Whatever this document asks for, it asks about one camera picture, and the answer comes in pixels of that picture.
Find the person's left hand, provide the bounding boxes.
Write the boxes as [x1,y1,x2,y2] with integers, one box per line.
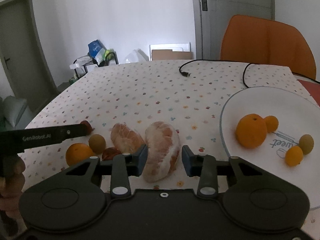
[1,157,25,219]

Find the blue plastic bag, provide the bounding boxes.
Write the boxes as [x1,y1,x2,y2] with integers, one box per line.
[88,40,106,58]

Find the dark red plum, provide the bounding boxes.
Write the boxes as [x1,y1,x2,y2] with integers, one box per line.
[80,120,94,135]
[102,147,121,161]

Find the cardboard and white board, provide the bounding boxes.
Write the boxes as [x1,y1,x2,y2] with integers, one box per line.
[149,43,193,61]

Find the white ceramic plate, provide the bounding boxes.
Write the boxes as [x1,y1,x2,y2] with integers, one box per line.
[220,87,319,210]

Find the peeled pomelo piece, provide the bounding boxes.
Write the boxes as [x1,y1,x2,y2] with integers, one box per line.
[111,123,145,154]
[143,121,181,183]

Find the small kumquat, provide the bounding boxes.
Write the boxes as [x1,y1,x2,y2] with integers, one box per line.
[285,146,304,167]
[264,115,279,133]

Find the dotted white tablecloth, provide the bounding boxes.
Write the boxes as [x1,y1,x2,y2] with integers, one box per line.
[18,60,320,238]

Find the black metal storage rack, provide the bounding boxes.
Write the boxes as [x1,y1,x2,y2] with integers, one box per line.
[69,50,119,80]

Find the green kiwi fruit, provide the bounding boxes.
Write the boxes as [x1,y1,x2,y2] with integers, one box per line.
[88,134,106,154]

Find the grey door with handle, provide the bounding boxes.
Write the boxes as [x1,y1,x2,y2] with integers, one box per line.
[190,0,276,61]

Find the white plastic bag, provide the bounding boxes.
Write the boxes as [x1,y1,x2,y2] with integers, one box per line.
[124,49,149,63]

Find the orange cartoon table mat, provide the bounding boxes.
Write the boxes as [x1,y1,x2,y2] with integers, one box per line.
[298,79,320,105]

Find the olive green side door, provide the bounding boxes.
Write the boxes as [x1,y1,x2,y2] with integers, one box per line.
[1,0,57,112]

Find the orange chair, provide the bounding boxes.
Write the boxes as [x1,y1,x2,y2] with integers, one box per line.
[220,15,317,79]

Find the large orange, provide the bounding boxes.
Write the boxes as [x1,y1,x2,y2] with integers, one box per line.
[235,114,267,149]

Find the grey sofa cushion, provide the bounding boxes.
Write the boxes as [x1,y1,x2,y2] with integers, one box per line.
[1,96,28,131]

